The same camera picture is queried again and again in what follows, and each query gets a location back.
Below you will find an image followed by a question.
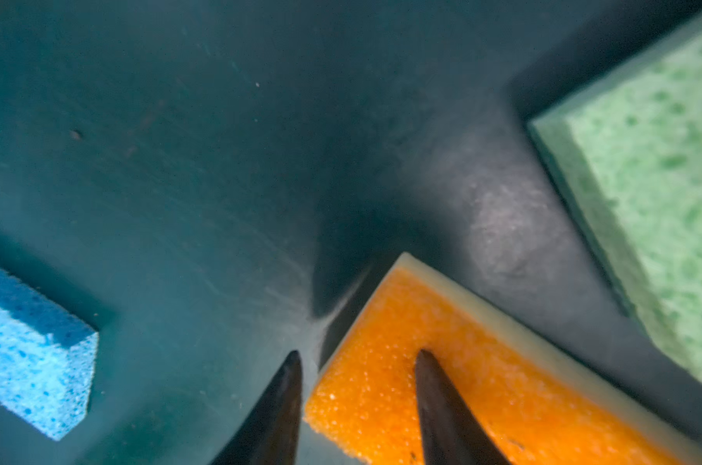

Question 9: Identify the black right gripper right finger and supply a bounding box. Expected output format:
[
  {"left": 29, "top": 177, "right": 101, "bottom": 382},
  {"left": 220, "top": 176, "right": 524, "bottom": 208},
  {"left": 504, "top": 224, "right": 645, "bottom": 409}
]
[{"left": 415, "top": 350, "right": 509, "bottom": 465}]

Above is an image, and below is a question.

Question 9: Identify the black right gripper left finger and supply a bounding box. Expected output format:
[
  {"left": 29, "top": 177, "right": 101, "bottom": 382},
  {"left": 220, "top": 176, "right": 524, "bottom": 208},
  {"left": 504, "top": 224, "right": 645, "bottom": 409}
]
[{"left": 211, "top": 351, "right": 302, "bottom": 464}]

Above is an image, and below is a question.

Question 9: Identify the orange sponge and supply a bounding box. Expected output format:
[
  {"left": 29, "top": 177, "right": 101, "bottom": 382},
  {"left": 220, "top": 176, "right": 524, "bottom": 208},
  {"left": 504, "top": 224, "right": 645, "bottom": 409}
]
[{"left": 304, "top": 253, "right": 702, "bottom": 464}]

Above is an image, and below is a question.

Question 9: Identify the green sponge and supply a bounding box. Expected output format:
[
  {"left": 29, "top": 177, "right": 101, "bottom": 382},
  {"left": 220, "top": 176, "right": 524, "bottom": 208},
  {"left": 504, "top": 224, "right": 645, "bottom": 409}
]
[{"left": 528, "top": 12, "right": 702, "bottom": 383}]

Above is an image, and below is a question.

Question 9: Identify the blue sponge centre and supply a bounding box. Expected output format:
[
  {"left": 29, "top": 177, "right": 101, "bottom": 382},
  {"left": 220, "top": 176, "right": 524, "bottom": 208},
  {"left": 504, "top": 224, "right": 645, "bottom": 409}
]
[{"left": 0, "top": 267, "right": 99, "bottom": 441}]

